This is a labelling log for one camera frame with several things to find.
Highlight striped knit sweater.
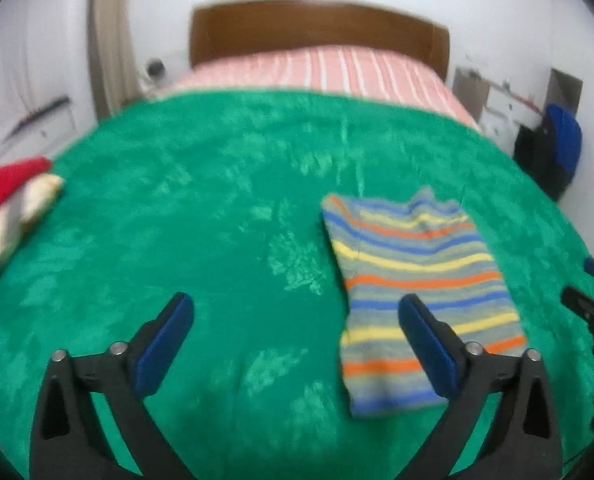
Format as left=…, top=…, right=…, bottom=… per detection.
left=322, top=186, right=527, bottom=417

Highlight black garment on chair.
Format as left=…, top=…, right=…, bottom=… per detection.
left=513, top=124, right=570, bottom=203

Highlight white desk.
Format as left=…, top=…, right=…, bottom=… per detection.
left=452, top=67, right=542, bottom=156

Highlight striped pillow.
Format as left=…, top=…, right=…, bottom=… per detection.
left=0, top=174, right=65, bottom=270

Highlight red folded garment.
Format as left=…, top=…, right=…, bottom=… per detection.
left=0, top=157, right=52, bottom=206

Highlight pink striped bed sheet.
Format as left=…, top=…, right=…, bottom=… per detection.
left=153, top=46, right=476, bottom=128

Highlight green bed cover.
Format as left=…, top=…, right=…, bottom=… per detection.
left=0, top=92, right=594, bottom=479

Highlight black item on sill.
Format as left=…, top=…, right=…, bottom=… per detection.
left=6, top=96, right=72, bottom=140

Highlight beige curtain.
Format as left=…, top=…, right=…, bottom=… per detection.
left=88, top=0, right=142, bottom=120

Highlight small white fan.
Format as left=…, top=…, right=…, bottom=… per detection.
left=145, top=58, right=167, bottom=82

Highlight brown wooden headboard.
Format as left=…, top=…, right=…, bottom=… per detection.
left=189, top=0, right=450, bottom=79

